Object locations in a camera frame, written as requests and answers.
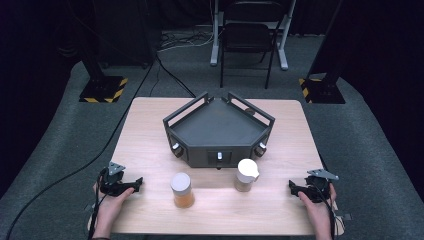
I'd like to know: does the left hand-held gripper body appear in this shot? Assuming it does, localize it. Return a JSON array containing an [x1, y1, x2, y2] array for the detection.
[[99, 161, 137, 198]]

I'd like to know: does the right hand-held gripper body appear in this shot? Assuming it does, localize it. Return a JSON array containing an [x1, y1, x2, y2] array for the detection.
[[298, 168, 340, 204]]

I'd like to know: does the orange spice jar white lid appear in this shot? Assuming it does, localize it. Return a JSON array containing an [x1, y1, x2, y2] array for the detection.
[[169, 171, 196, 210]]

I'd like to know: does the spice jar white spout lid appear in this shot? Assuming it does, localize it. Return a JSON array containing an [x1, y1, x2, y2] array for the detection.
[[233, 158, 261, 193]]

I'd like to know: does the dark grey corner rack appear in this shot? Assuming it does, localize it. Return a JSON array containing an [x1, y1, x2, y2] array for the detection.
[[162, 91, 277, 171]]

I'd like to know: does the person's left hand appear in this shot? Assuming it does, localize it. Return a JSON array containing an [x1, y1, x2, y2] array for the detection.
[[92, 181, 136, 232]]

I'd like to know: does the person's right hand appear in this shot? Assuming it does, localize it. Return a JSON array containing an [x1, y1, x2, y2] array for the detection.
[[297, 182, 338, 233]]

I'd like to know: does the black stand striped base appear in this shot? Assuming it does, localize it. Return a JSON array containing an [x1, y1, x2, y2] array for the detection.
[[298, 0, 347, 105], [78, 49, 129, 104]]

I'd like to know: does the white desk leg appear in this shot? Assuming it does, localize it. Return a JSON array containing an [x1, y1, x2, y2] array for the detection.
[[209, 0, 222, 67], [277, 0, 297, 72]]

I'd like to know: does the black folding chair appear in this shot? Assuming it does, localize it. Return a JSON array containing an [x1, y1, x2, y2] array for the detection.
[[218, 0, 285, 91]]

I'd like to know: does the right hand-held gripper cable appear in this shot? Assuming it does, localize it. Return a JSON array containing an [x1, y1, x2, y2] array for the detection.
[[311, 181, 346, 240]]

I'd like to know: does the hand-held gripper cable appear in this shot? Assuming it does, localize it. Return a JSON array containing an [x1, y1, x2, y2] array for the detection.
[[87, 168, 109, 240], [311, 181, 346, 240]]

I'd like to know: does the left hand-held gripper cable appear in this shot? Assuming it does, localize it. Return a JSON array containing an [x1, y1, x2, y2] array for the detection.
[[87, 168, 109, 240]]

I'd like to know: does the long black floor cable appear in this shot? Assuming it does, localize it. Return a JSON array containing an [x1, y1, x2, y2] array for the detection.
[[4, 54, 198, 240]]

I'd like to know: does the bundle of floor cables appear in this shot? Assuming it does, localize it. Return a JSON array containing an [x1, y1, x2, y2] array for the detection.
[[157, 29, 215, 54]]

